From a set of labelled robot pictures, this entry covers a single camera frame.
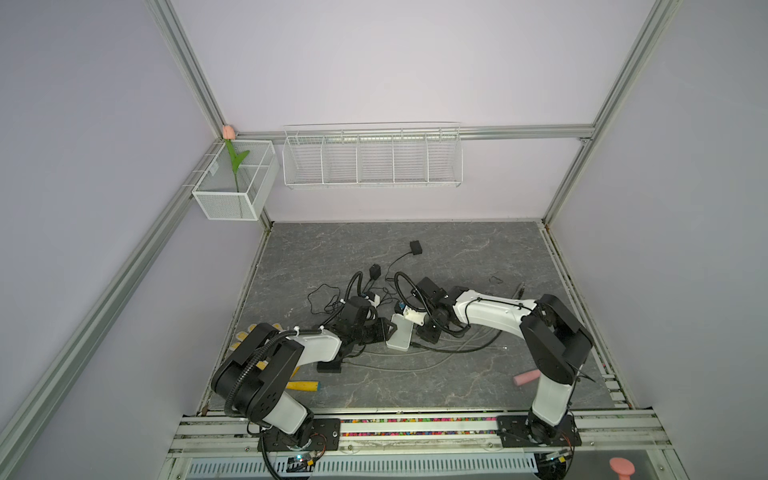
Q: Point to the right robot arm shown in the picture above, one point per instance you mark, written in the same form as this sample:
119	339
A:
558	343

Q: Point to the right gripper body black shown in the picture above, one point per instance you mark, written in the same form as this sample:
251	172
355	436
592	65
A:
429	329

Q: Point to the pink purple toy shovel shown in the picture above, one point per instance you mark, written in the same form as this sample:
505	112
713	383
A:
526	377

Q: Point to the white mesh basket small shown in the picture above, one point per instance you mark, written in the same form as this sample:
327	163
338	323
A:
215	190

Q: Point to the artificial tulip flower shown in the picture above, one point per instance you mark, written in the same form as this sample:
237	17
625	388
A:
236	157

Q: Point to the black power brick far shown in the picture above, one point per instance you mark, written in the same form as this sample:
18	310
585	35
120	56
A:
415	247

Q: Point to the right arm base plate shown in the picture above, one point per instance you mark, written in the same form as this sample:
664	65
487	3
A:
517	431

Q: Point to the yellow work glove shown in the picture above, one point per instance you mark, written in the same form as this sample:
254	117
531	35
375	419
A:
246	333

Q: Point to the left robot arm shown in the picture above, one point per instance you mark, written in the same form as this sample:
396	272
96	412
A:
252	380

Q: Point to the black network switch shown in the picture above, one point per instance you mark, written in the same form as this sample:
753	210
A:
330	367

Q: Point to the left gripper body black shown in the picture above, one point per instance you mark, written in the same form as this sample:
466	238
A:
374	332

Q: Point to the white wire basket long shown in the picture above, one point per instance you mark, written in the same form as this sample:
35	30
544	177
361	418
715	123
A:
392	154

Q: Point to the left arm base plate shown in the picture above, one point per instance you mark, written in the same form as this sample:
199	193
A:
316	434

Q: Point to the blue yellow toy rake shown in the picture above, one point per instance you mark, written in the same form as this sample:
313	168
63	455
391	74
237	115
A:
303	386

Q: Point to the black power adapter plug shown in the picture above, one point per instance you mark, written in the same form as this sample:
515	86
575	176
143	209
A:
375	272

